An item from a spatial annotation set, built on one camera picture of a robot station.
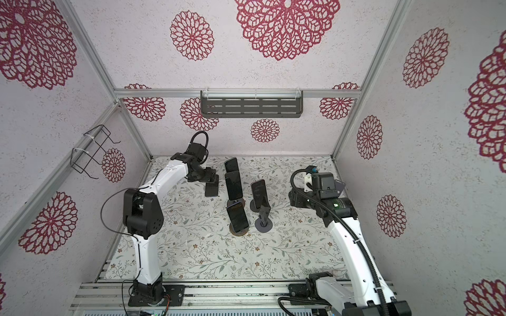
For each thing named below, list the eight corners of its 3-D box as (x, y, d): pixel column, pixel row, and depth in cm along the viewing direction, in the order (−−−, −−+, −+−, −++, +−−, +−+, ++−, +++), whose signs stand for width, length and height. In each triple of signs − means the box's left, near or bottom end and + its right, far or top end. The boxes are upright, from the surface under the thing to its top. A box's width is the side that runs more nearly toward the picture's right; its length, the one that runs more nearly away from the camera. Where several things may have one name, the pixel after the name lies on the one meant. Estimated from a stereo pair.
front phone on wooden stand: (235, 235, 91) (232, 219, 78) (230, 223, 94) (226, 206, 82) (247, 230, 92) (246, 213, 80) (241, 218, 96) (240, 200, 83)
